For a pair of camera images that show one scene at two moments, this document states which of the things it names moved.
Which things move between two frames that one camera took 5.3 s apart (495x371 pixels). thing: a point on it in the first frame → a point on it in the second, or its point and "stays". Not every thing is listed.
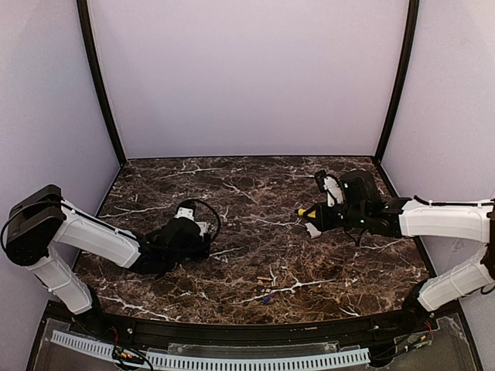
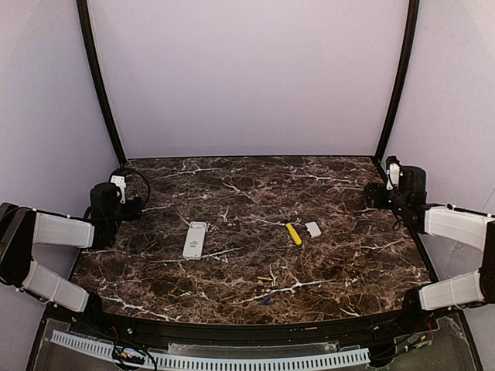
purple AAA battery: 267,298 stays
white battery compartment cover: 312,229 stays
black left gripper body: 199,243 → 133,205
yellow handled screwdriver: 312,214 → 294,234
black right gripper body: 325,218 → 374,195
